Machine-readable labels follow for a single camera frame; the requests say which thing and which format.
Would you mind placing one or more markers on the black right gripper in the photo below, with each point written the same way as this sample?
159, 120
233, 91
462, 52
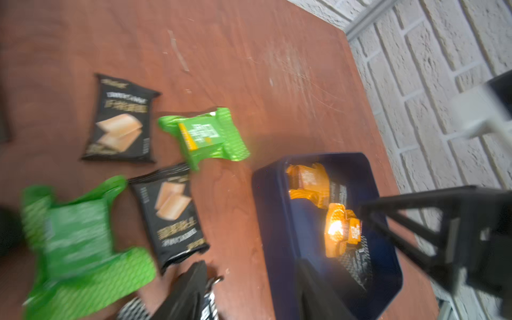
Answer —
474, 234

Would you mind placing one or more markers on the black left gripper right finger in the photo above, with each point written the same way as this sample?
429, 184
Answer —
315, 298

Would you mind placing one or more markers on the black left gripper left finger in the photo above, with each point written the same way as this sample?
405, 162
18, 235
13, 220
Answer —
187, 296

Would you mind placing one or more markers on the black silver cookie packet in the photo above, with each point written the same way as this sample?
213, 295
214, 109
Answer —
136, 309

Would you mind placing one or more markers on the dark blue storage box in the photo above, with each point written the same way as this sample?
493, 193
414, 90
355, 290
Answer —
292, 230

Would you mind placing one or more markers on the orange packet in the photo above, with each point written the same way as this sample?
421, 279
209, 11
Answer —
343, 231
309, 182

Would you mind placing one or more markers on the black cracker packet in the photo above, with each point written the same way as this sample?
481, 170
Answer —
170, 215
122, 125

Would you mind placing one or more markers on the green cookie packet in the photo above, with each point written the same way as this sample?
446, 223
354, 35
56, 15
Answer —
78, 270
210, 135

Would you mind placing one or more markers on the black checkered packet in box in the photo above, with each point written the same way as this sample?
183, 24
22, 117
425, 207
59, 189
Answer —
358, 264

